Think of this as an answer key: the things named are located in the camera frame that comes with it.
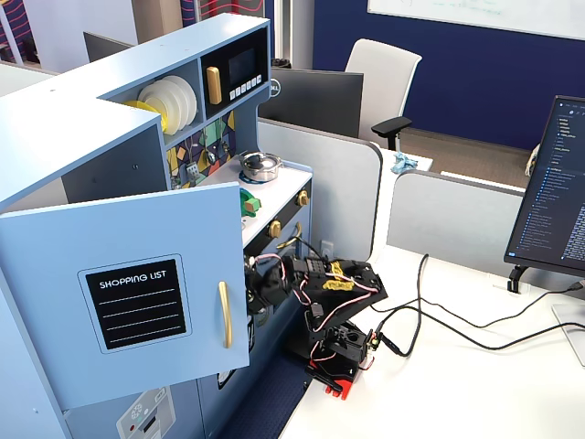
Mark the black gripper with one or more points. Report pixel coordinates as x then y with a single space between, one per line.
261 293

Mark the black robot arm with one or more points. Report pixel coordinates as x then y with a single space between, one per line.
356 283

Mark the green recipient bowl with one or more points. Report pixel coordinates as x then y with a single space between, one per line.
250 201

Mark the blue shopping list cabinet door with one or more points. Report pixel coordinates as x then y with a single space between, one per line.
45 274

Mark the gold stove knob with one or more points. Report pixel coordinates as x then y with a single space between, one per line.
274 228
302 198

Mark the white socket plate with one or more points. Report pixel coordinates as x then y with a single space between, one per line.
327 249

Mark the grey rounded desk partition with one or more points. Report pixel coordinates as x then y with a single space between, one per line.
329 192
452 219

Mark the small controller board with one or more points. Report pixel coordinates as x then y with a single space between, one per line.
375 341

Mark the red table clamp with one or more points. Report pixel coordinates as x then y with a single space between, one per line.
343 388

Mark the silver toy pot with lid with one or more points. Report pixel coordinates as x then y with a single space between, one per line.
260 165

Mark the small toy grater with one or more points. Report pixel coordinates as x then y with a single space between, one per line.
192 171

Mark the blue crumpled cloth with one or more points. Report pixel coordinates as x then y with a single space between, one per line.
402 163

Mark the black dell monitor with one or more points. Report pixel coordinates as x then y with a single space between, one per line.
315 100

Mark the white toy plate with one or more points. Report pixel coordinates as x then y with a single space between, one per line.
177 103
192 103
153 98

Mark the yellow toy plate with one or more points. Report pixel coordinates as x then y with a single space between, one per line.
136 105

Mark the black toy microwave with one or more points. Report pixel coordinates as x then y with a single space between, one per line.
242 55

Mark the white office chair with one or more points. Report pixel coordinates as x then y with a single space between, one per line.
384 78

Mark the blue toy kitchen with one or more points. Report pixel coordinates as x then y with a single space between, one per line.
45 137

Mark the dark monitor back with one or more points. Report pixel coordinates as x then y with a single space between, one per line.
105 48

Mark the white beige bundle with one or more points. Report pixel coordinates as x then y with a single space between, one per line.
534 160

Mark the monitor showing code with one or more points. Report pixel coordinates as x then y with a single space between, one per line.
553 192

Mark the silver monitor base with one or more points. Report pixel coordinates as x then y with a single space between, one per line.
573 334

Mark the whiteboard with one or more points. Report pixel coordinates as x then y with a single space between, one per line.
480 11

